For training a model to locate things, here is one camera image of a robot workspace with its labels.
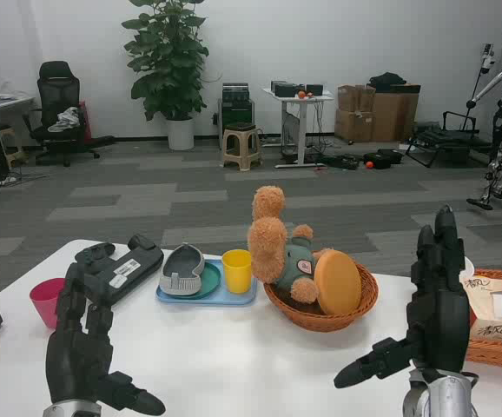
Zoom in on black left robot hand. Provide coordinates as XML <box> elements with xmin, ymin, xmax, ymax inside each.
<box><xmin>44</xmin><ymin>263</ymin><xmax>167</xmax><ymax>416</ymax></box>

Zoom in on black equipment rack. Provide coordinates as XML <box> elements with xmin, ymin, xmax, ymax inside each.
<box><xmin>218</xmin><ymin>82</ymin><xmax>256</xmax><ymax>151</ymax></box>

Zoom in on green leafy plant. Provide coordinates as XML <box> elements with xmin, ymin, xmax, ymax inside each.
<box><xmin>122</xmin><ymin>0</ymin><xmax>211</xmax><ymax>122</ymax></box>

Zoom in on brown teddy bear green shirt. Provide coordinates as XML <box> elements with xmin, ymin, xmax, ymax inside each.
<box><xmin>247</xmin><ymin>185</ymin><xmax>334</xmax><ymax>304</ymax></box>

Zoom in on yellow plastic cup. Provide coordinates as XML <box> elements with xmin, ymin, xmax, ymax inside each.
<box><xmin>221</xmin><ymin>249</ymin><xmax>253</xmax><ymax>295</ymax></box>

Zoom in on white office desk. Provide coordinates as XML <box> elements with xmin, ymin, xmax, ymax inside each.
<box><xmin>0</xmin><ymin>93</ymin><xmax>37</xmax><ymax>183</ymax></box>

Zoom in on black box with vents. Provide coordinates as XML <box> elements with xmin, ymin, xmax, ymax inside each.
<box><xmin>272</xmin><ymin>81</ymin><xmax>298</xmax><ymax>98</ymax></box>

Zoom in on beige plastic stool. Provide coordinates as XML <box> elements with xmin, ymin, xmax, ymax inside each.
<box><xmin>221</xmin><ymin>122</ymin><xmax>264</xmax><ymax>171</ymax></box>

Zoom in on orange round disc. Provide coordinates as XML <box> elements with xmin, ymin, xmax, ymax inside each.
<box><xmin>314</xmin><ymin>250</ymin><xmax>363</xmax><ymax>316</ymax></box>

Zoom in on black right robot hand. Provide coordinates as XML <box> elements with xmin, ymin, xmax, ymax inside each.
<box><xmin>333</xmin><ymin>204</ymin><xmax>472</xmax><ymax>390</ymax></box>

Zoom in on black floor bag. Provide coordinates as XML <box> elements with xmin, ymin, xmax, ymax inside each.
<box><xmin>362</xmin><ymin>149</ymin><xmax>404</xmax><ymax>169</ymax></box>

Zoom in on white plant pot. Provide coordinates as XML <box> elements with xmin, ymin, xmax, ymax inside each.
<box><xmin>166</xmin><ymin>116</ymin><xmax>195</xmax><ymax>152</ymax></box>

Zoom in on black office chair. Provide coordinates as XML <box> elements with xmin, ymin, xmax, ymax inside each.
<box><xmin>23</xmin><ymin>60</ymin><xmax>116</xmax><ymax>169</ymax></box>

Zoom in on grey slip-on shoe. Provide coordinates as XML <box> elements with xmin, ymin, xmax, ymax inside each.
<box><xmin>158</xmin><ymin>242</ymin><xmax>207</xmax><ymax>297</ymax></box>

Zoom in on large cardboard box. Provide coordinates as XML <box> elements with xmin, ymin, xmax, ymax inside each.
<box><xmin>372</xmin><ymin>84</ymin><xmax>421</xmax><ymax>142</ymax></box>

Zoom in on round wicker basket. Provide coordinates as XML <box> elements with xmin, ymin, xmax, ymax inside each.
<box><xmin>262</xmin><ymin>260</ymin><xmax>380</xmax><ymax>334</ymax></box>

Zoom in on black folding chair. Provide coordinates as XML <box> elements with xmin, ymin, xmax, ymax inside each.
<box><xmin>405</xmin><ymin>111</ymin><xmax>493</xmax><ymax>169</ymax></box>

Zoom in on black game controller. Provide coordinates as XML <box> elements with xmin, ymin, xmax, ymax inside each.
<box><xmin>75</xmin><ymin>242</ymin><xmax>117</xmax><ymax>268</ymax></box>

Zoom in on medium cardboard box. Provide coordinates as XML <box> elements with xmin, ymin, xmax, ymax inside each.
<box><xmin>334</xmin><ymin>108</ymin><xmax>374</xmax><ymax>143</ymax></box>

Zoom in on grey cloth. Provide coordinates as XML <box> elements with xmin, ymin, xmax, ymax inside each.
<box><xmin>47</xmin><ymin>106</ymin><xmax>81</xmax><ymax>134</ymax></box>

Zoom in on beige tissue box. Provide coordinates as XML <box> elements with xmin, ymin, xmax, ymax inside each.
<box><xmin>461</xmin><ymin>273</ymin><xmax>502</xmax><ymax>344</ymax></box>

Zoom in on pink plastic cup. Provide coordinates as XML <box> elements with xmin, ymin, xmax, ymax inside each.
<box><xmin>29</xmin><ymin>278</ymin><xmax>68</xmax><ymax>330</ymax></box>

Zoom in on green round plate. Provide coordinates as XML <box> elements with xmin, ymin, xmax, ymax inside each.
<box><xmin>188</xmin><ymin>260</ymin><xmax>222</xmax><ymax>300</ymax></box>

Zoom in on small cardboard box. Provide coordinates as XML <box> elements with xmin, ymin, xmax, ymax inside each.
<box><xmin>337</xmin><ymin>84</ymin><xmax>377</xmax><ymax>113</ymax></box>

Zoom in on black device with barcode label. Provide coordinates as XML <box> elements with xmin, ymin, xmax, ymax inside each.
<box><xmin>73</xmin><ymin>234</ymin><xmax>165</xmax><ymax>305</ymax></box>

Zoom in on rectangular wicker basket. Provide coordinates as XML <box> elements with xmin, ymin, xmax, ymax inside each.
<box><xmin>466</xmin><ymin>268</ymin><xmax>502</xmax><ymax>373</ymax></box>

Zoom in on white standing desk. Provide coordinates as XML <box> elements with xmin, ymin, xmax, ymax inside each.
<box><xmin>261</xmin><ymin>86</ymin><xmax>334</xmax><ymax>169</ymax></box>

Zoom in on black clothing pile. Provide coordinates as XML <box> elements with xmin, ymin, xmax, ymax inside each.
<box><xmin>367</xmin><ymin>72</ymin><xmax>408</xmax><ymax>87</ymax></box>

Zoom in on light blue plastic tray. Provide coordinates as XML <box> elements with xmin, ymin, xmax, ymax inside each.
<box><xmin>155</xmin><ymin>258</ymin><xmax>259</xmax><ymax>308</ymax></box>

